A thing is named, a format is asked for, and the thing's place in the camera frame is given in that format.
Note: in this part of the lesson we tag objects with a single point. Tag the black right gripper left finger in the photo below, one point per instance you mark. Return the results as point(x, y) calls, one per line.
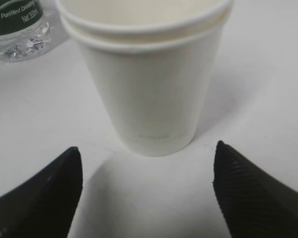
point(44, 206)

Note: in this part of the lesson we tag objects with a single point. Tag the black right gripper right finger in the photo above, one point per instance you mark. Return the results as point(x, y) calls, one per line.
point(253, 203)

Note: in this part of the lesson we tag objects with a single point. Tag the white paper cup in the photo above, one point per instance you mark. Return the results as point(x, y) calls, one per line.
point(151, 62)

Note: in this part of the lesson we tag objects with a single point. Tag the clear water bottle green label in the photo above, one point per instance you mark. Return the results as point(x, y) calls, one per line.
point(24, 30)

